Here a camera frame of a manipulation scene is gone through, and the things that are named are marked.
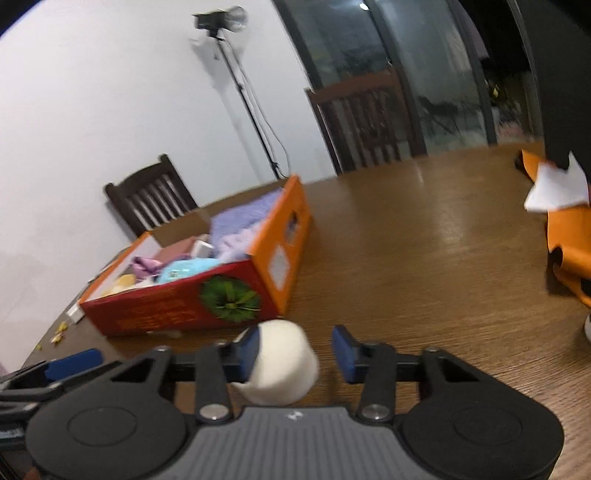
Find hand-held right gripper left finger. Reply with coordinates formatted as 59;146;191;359
110;324;262;425

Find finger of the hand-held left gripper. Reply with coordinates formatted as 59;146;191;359
0;348;105;403

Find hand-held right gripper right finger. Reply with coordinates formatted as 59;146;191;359
331;324;484;426

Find white foam ball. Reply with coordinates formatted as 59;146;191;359
229;319;320;408

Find orange and red cardboard box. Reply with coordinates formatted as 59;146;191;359
78;174;312;337

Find lavender blue towel cloth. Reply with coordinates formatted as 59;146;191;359
210;191;283;265

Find pale yellow soft item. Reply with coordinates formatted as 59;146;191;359
98;274;140;297

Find cyan plush toy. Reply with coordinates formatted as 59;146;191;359
154;257;221;284

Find pink purple cloth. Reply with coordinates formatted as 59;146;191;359
130;255;163;281

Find pink flat box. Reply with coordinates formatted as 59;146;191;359
154;235;200;262

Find dark wooden slatted chair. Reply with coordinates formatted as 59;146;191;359
304;68;428;177
103;154;200;239

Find studio light on stand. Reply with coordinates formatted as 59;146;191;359
191;6;290;182

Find glass sliding door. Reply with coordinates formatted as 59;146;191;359
271;0;546;158

